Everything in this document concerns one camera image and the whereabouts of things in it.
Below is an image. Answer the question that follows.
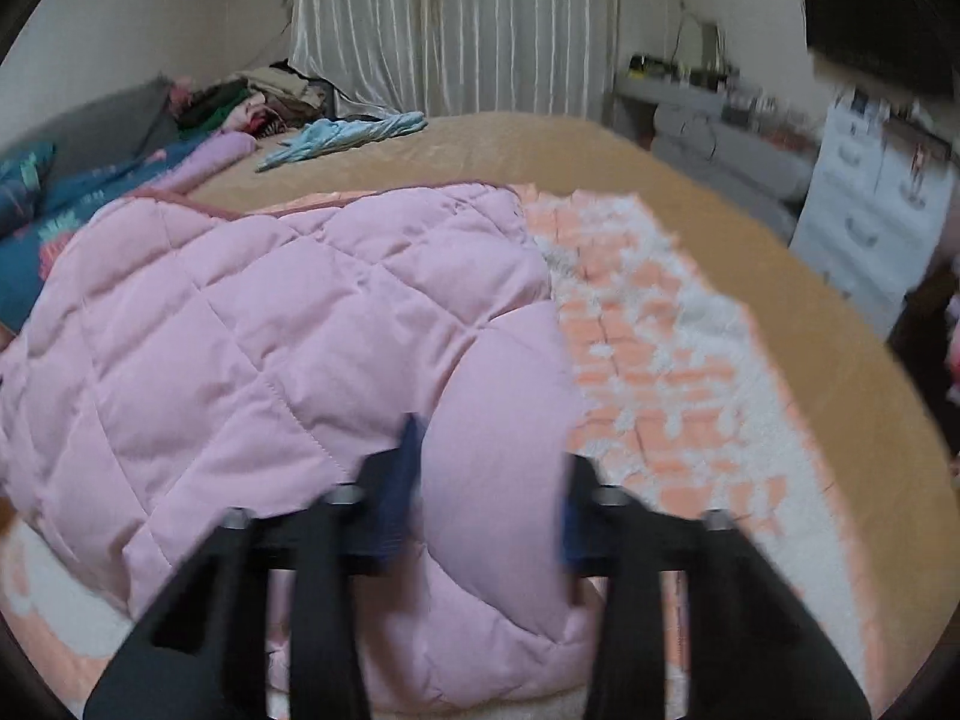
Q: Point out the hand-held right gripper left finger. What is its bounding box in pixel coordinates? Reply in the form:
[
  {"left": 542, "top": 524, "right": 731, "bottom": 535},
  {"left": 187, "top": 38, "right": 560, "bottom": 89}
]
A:
[{"left": 82, "top": 412, "right": 426, "bottom": 720}]

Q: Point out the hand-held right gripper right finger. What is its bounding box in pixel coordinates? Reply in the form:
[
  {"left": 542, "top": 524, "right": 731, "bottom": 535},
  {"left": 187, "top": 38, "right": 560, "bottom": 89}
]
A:
[{"left": 559, "top": 454, "right": 872, "bottom": 720}]

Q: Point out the pink quilted jacket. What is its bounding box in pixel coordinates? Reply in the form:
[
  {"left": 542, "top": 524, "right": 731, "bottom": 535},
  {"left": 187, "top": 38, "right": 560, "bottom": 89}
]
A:
[{"left": 0, "top": 180, "right": 601, "bottom": 713}]

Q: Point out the pile of clothes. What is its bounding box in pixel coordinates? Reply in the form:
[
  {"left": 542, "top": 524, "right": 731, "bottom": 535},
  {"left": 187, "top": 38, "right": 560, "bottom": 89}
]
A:
[{"left": 169, "top": 64, "right": 338, "bottom": 140}]

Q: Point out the orange and white fluffy blanket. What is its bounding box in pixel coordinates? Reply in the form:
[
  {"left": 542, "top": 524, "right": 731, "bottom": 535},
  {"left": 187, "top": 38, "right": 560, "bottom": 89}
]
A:
[{"left": 0, "top": 184, "right": 863, "bottom": 720}]

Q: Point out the light blue cloth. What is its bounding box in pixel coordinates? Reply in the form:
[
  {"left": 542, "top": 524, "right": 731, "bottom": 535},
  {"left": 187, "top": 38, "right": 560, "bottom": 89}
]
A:
[{"left": 255, "top": 111, "right": 428, "bottom": 172}]

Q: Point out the grey desk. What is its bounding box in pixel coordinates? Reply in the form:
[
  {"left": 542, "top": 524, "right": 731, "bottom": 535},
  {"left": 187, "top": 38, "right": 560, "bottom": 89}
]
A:
[{"left": 611, "top": 75, "right": 818, "bottom": 241}]

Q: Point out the teal floral quilt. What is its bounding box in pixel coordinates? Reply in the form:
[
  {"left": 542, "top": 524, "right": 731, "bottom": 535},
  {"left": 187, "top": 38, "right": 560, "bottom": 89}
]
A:
[{"left": 0, "top": 131, "right": 260, "bottom": 335}]

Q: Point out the white drawer cabinet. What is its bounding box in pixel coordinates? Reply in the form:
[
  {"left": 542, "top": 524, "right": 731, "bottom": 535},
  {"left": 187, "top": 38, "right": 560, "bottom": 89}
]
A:
[{"left": 787, "top": 86, "right": 960, "bottom": 338}]

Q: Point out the desk clutter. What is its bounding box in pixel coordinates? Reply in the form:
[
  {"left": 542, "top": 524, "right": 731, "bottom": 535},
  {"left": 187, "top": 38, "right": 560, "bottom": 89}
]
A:
[{"left": 626, "top": 19, "right": 788, "bottom": 113}]

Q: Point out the white curtain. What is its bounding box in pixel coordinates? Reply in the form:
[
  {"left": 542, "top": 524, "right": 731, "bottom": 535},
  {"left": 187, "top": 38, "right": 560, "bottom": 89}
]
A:
[{"left": 289, "top": 0, "right": 623, "bottom": 121}]

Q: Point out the grey headboard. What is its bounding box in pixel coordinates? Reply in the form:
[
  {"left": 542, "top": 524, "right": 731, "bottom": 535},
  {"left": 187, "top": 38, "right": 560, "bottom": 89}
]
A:
[{"left": 0, "top": 75, "right": 181, "bottom": 181}]

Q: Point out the teal floral pillow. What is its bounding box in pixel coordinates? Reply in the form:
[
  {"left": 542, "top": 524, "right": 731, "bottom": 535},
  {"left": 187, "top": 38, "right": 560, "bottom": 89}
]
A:
[{"left": 0, "top": 141, "right": 59, "bottom": 233}]

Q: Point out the black wall television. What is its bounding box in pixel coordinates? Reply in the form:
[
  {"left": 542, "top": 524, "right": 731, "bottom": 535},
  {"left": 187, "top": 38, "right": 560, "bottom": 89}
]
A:
[{"left": 799, "top": 0, "right": 960, "bottom": 102}]

